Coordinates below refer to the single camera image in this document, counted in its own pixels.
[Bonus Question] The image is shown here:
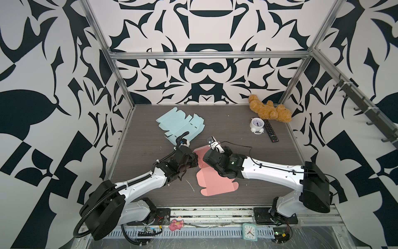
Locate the pink paper box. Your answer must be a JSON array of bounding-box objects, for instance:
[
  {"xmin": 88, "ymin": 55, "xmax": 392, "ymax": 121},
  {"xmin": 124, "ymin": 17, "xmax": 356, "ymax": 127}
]
[{"xmin": 193, "ymin": 146, "xmax": 239, "ymax": 197}]

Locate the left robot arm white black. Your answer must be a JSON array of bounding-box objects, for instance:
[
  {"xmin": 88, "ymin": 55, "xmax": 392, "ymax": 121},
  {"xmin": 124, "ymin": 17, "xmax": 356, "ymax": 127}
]
[{"xmin": 73, "ymin": 146, "xmax": 198, "ymax": 240}]

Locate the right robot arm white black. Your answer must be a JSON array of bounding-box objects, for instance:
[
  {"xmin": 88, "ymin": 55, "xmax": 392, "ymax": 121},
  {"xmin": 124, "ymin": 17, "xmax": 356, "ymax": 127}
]
[{"xmin": 203, "ymin": 146, "xmax": 333, "ymax": 218}]

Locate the light blue flat paper box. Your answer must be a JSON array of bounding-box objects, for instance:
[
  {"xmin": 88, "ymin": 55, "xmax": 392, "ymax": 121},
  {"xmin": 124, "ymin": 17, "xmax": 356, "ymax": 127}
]
[{"xmin": 156, "ymin": 107, "xmax": 205, "ymax": 145}]

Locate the white alarm clock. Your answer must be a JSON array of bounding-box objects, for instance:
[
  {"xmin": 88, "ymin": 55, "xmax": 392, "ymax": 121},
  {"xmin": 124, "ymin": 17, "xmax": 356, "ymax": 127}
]
[{"xmin": 249, "ymin": 117, "xmax": 264, "ymax": 134}]

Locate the black remote control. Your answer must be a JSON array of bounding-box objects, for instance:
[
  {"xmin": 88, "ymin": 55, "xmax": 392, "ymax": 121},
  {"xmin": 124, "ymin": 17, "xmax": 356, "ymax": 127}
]
[{"xmin": 263, "ymin": 120, "xmax": 279, "ymax": 143}]

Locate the brown teddy bear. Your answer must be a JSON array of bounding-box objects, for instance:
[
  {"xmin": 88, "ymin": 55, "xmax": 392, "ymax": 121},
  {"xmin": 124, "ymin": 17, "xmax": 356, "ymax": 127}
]
[{"xmin": 248, "ymin": 94, "xmax": 292, "ymax": 123}]

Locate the pink small toy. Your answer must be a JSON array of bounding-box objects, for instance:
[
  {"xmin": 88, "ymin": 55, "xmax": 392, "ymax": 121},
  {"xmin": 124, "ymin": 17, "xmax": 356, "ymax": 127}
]
[{"xmin": 169, "ymin": 220, "xmax": 184, "ymax": 231}]

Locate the teal square clock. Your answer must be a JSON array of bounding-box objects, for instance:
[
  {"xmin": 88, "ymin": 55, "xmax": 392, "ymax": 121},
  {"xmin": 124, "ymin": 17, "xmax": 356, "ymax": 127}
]
[{"xmin": 242, "ymin": 223, "xmax": 258, "ymax": 241}]

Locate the small circuit board left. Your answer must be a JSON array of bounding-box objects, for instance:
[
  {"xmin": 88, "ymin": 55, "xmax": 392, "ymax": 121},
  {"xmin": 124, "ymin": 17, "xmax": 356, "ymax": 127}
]
[{"xmin": 137, "ymin": 226, "xmax": 163, "ymax": 237}]

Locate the small circuit board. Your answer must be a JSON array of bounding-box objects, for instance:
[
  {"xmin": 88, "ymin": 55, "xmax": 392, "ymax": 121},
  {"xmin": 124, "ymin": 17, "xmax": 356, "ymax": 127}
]
[
  {"xmin": 273, "ymin": 227, "xmax": 292, "ymax": 244},
  {"xmin": 137, "ymin": 226, "xmax": 163, "ymax": 237}
]

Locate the small circuit board right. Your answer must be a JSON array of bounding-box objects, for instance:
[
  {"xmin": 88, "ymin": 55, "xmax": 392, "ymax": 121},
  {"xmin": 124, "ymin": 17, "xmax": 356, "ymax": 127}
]
[{"xmin": 273, "ymin": 227, "xmax": 292, "ymax": 244}]

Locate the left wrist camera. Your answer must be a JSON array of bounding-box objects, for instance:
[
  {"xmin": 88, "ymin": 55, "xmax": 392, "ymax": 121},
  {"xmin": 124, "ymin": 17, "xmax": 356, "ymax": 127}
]
[{"xmin": 179, "ymin": 139, "xmax": 190, "ymax": 147}]

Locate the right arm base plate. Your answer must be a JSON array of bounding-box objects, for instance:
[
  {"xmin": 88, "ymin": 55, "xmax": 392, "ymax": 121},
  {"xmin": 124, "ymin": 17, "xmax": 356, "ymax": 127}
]
[{"xmin": 253, "ymin": 207, "xmax": 298, "ymax": 226}]

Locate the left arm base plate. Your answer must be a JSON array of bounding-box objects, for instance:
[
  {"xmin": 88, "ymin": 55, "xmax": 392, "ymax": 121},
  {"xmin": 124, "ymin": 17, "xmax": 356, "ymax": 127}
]
[{"xmin": 127, "ymin": 208, "xmax": 171, "ymax": 226}]

